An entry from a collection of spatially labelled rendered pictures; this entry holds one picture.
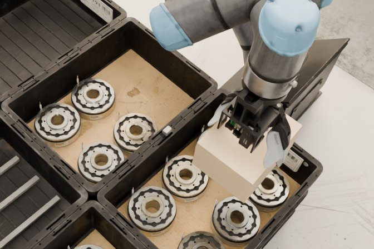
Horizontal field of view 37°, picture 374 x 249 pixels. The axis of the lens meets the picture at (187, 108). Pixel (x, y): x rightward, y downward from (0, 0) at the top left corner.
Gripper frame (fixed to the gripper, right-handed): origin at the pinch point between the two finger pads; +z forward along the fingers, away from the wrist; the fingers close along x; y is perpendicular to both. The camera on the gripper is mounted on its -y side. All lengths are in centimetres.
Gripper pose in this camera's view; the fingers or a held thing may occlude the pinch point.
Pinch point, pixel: (248, 139)
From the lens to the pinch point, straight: 101.4
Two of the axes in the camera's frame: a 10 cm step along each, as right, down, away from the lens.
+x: 7.7, 5.7, -2.8
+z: -1.1, 5.5, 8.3
